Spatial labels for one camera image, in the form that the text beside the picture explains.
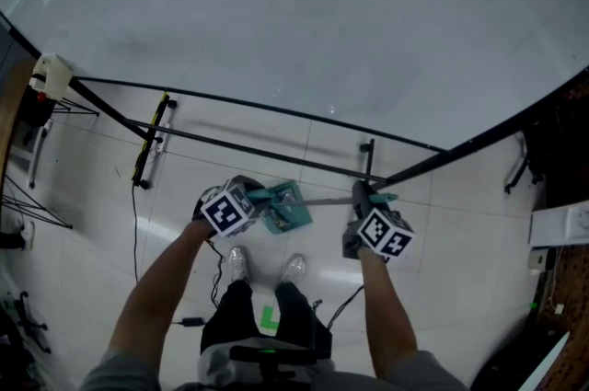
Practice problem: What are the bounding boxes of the person's left white shoe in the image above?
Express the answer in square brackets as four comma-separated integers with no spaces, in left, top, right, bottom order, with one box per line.
[228,246,249,284]

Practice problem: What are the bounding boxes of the black tripod stand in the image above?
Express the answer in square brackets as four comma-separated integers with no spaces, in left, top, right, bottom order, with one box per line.
[45,97,100,119]

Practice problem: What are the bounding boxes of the person's white shoe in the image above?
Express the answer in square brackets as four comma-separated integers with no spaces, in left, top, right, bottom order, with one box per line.
[228,246,249,284]
[280,254,307,284]

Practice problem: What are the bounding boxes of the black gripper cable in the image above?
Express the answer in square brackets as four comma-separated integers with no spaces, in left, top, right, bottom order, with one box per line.
[204,239,227,312]
[326,285,365,329]

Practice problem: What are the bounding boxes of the person's left forearm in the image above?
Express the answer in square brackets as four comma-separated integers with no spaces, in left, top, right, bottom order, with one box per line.
[108,221,217,362]

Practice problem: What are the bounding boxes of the person's grey shirt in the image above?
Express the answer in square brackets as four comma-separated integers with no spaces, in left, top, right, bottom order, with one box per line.
[80,345,466,391]

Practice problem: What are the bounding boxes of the white rolling whiteboard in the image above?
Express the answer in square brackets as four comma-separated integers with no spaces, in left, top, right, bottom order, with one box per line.
[0,0,589,192]

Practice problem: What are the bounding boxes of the teal dustpan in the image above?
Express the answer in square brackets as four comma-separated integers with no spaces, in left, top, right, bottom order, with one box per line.
[246,179,314,236]

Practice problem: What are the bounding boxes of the white water dispenser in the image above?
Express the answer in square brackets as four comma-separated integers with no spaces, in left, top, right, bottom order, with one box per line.
[528,202,589,247]

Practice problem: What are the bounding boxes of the white box with red button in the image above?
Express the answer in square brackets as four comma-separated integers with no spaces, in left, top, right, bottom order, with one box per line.
[29,52,75,100]

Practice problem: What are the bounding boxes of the person's black trousers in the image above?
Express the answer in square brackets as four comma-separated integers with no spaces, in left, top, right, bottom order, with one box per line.
[201,280,332,358]

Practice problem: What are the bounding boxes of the black chest-mounted device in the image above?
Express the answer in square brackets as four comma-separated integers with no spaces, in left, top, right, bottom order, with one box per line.
[229,345,318,381]

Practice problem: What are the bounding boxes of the yellow black floor strip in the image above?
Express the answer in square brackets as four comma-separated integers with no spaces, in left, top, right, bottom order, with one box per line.
[132,92,170,189]

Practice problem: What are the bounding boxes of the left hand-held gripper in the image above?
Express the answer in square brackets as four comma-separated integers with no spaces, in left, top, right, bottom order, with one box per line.
[191,175,267,238]

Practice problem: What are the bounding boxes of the teal broom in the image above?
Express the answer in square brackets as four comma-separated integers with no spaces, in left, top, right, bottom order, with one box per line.
[271,190,399,215]

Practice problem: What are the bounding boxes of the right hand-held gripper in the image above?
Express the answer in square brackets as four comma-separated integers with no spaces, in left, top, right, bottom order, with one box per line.
[341,179,415,264]

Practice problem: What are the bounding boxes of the person's right white shoe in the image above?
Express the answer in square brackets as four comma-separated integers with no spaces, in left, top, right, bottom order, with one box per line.
[280,254,307,284]

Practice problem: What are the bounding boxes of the person's right forearm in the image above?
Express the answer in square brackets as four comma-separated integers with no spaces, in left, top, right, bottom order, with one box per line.
[358,246,418,379]

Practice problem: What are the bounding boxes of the black floor cable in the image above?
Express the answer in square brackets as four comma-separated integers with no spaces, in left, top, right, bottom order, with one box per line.
[131,184,142,284]

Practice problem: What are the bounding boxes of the small white appliance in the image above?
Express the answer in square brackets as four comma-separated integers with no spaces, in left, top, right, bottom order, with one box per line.
[526,247,556,270]

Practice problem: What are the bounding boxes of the round wooden table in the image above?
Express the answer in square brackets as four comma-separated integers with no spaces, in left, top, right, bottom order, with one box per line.
[0,57,38,215]

